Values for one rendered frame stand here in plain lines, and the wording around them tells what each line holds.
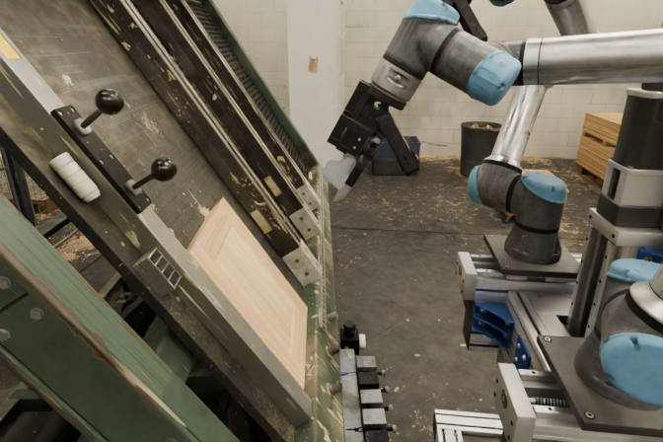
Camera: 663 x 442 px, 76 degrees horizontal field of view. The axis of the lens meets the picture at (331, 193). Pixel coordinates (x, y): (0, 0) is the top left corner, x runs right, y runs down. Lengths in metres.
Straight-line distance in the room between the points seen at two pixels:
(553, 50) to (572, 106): 6.10
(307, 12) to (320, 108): 1.02
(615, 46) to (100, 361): 0.80
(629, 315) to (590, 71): 0.36
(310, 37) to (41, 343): 4.55
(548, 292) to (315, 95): 3.97
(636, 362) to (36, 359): 0.76
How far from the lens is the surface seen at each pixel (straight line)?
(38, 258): 0.58
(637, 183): 1.06
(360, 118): 0.72
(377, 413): 1.17
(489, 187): 1.32
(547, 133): 6.83
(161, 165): 0.68
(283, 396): 0.93
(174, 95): 1.24
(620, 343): 0.72
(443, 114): 6.42
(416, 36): 0.68
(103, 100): 0.68
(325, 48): 4.91
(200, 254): 0.90
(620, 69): 0.77
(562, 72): 0.77
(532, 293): 1.36
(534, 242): 1.30
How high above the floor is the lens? 1.62
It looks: 20 degrees down
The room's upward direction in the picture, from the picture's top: straight up
